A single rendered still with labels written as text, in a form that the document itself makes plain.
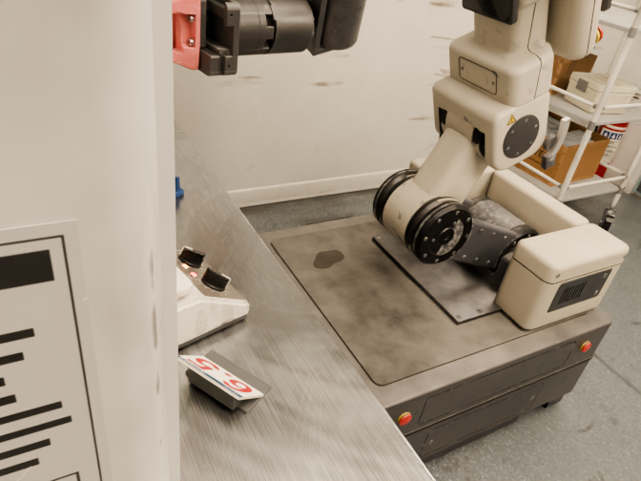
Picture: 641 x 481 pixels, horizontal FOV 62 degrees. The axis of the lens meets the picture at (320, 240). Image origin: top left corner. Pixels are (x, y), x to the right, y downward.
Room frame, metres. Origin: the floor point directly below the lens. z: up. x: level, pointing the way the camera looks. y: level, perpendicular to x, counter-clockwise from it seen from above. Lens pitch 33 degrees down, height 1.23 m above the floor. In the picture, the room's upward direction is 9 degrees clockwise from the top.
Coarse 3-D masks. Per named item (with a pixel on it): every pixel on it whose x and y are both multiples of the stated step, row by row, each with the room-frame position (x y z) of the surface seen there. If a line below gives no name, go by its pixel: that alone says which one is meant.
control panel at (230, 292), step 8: (176, 256) 0.55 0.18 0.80; (176, 264) 0.52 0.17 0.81; (208, 264) 0.58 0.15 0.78; (184, 272) 0.51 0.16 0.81; (192, 272) 0.52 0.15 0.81; (200, 272) 0.54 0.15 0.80; (192, 280) 0.50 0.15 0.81; (200, 280) 0.51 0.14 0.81; (200, 288) 0.49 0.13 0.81; (208, 288) 0.50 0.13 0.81; (232, 288) 0.53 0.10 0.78; (208, 296) 0.48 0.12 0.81; (216, 296) 0.49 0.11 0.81; (224, 296) 0.50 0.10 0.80; (232, 296) 0.51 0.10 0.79; (240, 296) 0.52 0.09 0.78
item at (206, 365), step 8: (192, 360) 0.40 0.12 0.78; (200, 360) 0.42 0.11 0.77; (200, 368) 0.39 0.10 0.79; (208, 368) 0.40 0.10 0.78; (216, 368) 0.41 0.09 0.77; (216, 376) 0.39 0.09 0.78; (224, 376) 0.40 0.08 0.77; (232, 376) 0.41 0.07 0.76; (224, 384) 0.37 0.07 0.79; (232, 384) 0.38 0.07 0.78; (240, 384) 0.40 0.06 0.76; (240, 392) 0.37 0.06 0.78; (248, 392) 0.38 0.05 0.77; (256, 392) 0.39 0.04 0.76
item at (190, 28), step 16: (176, 0) 0.49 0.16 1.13; (192, 0) 0.50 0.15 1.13; (176, 16) 0.50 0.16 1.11; (192, 16) 0.50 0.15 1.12; (208, 16) 0.53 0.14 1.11; (176, 32) 0.50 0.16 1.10; (192, 32) 0.50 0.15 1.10; (176, 48) 0.50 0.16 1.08; (192, 48) 0.50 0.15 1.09; (192, 64) 0.50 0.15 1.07
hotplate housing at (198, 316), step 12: (180, 300) 0.45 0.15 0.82; (192, 300) 0.46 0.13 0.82; (204, 300) 0.47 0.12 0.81; (216, 300) 0.48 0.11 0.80; (228, 300) 0.49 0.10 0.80; (240, 300) 0.51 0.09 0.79; (180, 312) 0.44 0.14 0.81; (192, 312) 0.45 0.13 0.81; (204, 312) 0.46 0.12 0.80; (216, 312) 0.48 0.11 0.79; (228, 312) 0.49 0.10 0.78; (240, 312) 0.50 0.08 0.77; (180, 324) 0.44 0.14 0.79; (192, 324) 0.45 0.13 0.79; (204, 324) 0.46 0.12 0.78; (216, 324) 0.48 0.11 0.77; (228, 324) 0.49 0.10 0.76; (180, 336) 0.44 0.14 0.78; (192, 336) 0.45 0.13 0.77; (204, 336) 0.47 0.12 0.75
